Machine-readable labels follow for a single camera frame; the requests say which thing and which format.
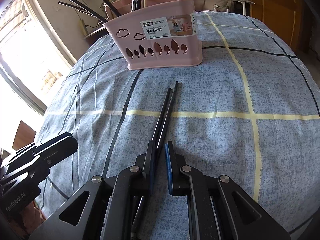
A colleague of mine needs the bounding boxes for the black chopstick silver handle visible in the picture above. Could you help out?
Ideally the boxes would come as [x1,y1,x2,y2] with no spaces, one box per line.
[57,1,96,18]

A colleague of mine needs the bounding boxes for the black chopstick steel end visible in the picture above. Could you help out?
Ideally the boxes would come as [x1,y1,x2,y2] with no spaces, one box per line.
[69,0,107,23]

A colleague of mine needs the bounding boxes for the blue patterned tablecloth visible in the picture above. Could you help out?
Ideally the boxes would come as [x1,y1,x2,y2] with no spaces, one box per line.
[36,12,319,239]

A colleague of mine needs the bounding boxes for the pink plastic utensil basket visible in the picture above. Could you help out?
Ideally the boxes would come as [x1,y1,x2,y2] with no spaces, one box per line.
[104,0,202,70]

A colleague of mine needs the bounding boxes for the wooden door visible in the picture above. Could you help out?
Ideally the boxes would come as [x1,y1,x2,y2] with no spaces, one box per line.
[251,0,304,51]

